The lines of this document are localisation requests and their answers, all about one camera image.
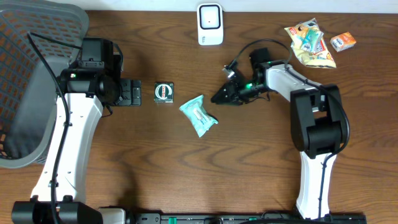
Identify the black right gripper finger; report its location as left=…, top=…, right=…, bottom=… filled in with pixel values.
left=213, top=82, right=232, bottom=98
left=211, top=95, right=233, bottom=105

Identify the mint green wipes pack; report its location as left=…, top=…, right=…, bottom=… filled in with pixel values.
left=179, top=95, right=218, bottom=138

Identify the green Zam-Buk tin box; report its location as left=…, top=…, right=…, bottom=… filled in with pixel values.
left=154, top=83, right=174, bottom=103

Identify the teal Kleenex tissue pack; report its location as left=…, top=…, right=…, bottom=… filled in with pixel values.
left=300, top=29, right=323, bottom=54

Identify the cream snack bag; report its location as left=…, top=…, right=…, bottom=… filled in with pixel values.
left=284, top=18, right=336, bottom=68

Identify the orange Kleenex tissue pack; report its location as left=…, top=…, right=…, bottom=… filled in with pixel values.
left=330, top=32, right=356, bottom=52

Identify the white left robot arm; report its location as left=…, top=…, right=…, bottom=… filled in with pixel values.
left=11, top=37, right=142, bottom=223

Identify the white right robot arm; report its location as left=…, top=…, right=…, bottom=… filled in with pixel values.
left=211, top=48, right=349, bottom=220

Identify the white barcode scanner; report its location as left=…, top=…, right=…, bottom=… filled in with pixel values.
left=197, top=3, right=224, bottom=46

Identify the grey plastic mesh basket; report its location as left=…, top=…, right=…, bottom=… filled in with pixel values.
left=1, top=1, right=89, bottom=169

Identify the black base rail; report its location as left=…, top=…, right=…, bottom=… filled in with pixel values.
left=127, top=212, right=368, bottom=224

